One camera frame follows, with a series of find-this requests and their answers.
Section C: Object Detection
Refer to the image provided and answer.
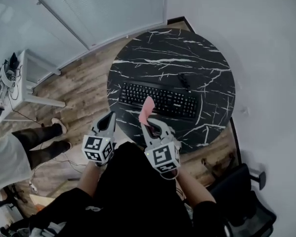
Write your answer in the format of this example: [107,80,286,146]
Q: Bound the black keyboard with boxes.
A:
[118,82,199,120]

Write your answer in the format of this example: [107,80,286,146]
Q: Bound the white devices with cables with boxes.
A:
[0,52,23,108]

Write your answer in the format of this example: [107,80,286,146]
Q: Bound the white side table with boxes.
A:
[0,49,66,123]

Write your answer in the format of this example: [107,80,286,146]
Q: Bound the white cable loop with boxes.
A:
[160,168,180,181]

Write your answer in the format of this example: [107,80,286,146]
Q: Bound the person's left forearm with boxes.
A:
[78,161,104,198]

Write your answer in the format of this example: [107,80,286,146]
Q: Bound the person's right forearm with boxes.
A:
[175,168,217,206]

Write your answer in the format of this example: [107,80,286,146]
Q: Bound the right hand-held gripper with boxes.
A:
[140,118,181,174]

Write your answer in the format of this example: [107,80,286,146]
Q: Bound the small black bar-shaped object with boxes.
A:
[178,73,191,93]

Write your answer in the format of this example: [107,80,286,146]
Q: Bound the white power strip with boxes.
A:
[28,179,39,194]

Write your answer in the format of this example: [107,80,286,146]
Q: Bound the black office chair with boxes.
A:
[208,163,277,237]

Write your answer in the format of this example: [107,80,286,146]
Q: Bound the person's black clothing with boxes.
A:
[27,142,227,237]

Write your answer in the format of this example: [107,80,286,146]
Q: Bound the pink cloth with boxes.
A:
[139,96,155,126]

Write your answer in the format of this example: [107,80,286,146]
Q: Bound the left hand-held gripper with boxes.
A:
[81,112,117,167]

